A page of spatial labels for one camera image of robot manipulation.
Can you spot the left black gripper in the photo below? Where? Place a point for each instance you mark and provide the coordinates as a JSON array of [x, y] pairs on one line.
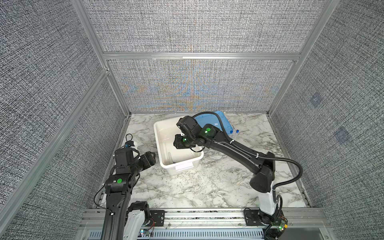
[[148, 159]]

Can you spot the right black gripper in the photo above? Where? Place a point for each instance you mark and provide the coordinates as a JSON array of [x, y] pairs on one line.
[[178, 144]]

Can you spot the blue plastic lid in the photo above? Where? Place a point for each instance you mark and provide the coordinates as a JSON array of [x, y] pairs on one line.
[[205, 119]]

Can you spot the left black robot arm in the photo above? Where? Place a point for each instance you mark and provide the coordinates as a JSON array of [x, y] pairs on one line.
[[119, 186]]

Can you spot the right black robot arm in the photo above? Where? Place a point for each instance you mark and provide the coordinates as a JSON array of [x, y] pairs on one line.
[[261, 165]]

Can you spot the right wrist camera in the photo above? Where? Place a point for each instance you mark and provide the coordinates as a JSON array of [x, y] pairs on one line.
[[189, 126]]

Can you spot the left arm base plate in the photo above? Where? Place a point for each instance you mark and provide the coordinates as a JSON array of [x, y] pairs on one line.
[[146, 219]]

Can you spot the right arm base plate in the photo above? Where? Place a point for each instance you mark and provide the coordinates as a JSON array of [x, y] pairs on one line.
[[255, 217]]

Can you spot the aluminium front rail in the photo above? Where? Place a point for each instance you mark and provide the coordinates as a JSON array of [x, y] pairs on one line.
[[235, 223]]

